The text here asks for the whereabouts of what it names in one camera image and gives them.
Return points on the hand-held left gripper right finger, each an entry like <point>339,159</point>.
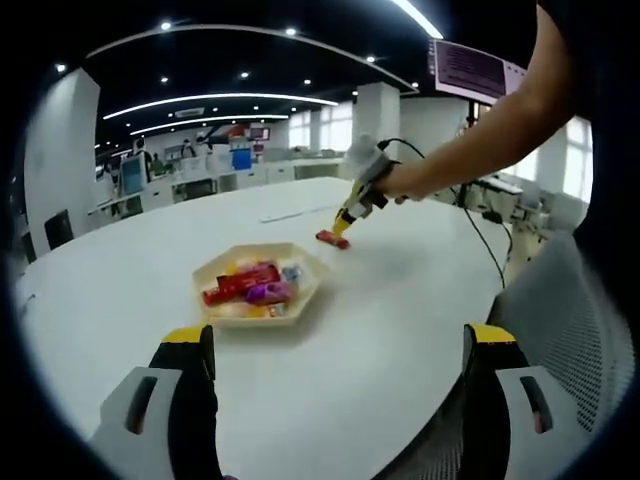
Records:
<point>515,425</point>

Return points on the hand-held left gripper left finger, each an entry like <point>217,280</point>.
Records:
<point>150,425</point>

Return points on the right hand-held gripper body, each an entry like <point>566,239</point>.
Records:
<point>370,157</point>

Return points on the long red food bar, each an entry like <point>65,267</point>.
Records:
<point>245,281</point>
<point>334,240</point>

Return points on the beige hexagonal container tray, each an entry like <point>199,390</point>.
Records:
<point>310,270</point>

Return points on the clear blue-print food packet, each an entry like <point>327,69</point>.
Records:
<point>292,274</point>

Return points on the purple food snack packet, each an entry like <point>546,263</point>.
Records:
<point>267,292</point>

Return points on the orange white candy food packet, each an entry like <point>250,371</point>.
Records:
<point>250,311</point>

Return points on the person's right hand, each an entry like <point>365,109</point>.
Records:
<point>407,182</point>

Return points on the white square pillar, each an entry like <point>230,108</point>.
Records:
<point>375,110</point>
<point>60,155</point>

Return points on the row of white cabinets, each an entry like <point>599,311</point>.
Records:
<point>280,172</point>

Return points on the black tripod stand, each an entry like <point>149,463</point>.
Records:
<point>464,195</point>

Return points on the grey mesh office chair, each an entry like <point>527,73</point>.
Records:
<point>550,325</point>

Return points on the blue storage bin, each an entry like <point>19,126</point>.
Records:
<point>241,159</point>

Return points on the hanging monitor screen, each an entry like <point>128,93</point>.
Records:
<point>465,70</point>

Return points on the white laptop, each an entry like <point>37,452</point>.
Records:
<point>500,187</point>

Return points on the blue screen kiosk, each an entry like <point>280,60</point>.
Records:
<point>134,174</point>

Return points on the red white wall banner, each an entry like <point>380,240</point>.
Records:
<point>240,133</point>

